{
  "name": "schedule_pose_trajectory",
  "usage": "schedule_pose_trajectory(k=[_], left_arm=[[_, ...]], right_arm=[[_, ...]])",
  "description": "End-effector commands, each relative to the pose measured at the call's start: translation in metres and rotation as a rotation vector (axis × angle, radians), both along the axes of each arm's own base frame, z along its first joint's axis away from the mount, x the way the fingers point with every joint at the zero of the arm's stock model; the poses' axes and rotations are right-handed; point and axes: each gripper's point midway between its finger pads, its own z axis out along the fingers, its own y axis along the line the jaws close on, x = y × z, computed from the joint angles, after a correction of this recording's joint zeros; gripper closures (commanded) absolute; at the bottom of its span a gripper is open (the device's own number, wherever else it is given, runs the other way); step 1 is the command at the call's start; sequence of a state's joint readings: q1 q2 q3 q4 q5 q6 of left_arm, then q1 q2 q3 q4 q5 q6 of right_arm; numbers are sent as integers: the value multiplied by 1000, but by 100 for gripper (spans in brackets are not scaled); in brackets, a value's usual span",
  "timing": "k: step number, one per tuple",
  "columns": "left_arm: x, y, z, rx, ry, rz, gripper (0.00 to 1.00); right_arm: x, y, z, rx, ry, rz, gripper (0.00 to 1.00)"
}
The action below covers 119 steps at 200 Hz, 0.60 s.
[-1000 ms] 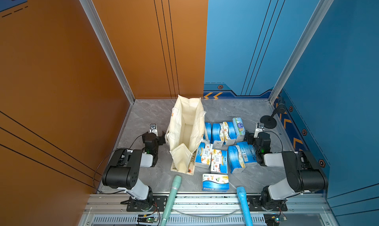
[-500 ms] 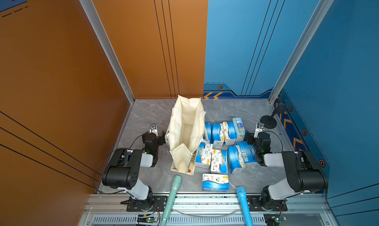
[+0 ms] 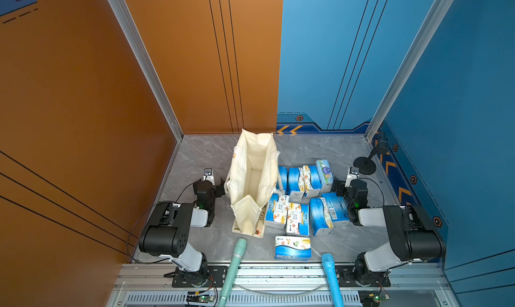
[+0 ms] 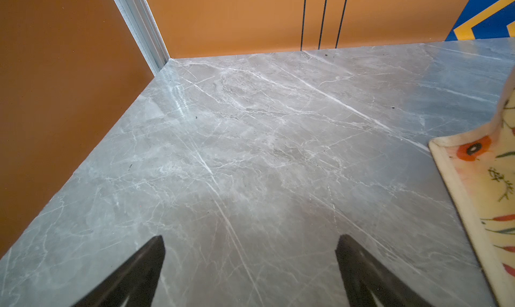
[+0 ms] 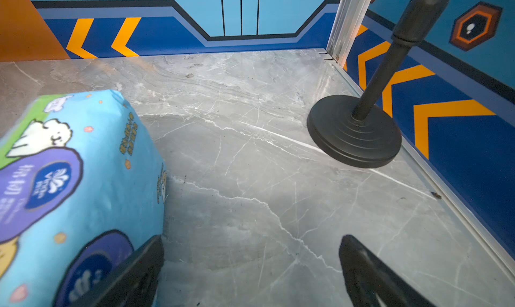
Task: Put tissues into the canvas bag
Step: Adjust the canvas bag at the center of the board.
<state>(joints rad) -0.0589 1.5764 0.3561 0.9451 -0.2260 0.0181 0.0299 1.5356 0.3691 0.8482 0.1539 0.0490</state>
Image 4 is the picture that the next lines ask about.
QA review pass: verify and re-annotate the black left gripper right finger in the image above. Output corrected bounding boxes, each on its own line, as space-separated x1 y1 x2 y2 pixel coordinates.
335 235 431 306

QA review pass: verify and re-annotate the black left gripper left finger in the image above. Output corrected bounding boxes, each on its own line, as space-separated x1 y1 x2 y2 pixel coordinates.
74 235 166 306

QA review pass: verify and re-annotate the cream floral canvas bag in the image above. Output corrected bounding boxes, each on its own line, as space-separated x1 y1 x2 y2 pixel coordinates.
429 74 514 306

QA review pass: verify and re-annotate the aluminium corner post left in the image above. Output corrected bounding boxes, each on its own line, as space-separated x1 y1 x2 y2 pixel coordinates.
114 0 170 76

